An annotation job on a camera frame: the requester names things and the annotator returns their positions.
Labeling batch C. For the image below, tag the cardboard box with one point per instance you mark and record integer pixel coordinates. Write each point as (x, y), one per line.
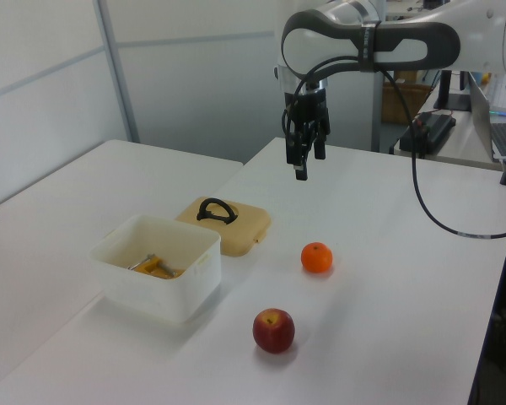
(398, 103)

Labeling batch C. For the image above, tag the orange clamp tool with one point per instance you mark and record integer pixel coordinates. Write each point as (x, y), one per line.
(154, 267)

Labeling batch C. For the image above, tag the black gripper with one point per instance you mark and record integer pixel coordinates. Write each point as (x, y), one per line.
(308, 103)

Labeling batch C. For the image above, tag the black electronic device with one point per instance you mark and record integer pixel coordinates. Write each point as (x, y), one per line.
(434, 128)

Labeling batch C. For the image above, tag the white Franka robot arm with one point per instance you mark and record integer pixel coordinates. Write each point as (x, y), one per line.
(405, 38)

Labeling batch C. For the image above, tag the red apple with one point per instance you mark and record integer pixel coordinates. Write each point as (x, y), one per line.
(274, 333)

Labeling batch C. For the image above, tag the silver laptop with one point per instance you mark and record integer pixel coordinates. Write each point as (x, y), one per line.
(482, 114)

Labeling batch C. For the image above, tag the black monitor stand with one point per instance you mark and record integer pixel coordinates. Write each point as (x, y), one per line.
(447, 95)

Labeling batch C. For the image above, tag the orange mandarin fruit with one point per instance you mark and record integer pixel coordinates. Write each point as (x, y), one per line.
(316, 257)

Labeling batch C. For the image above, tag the white plastic container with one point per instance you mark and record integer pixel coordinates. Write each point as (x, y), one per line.
(160, 295)

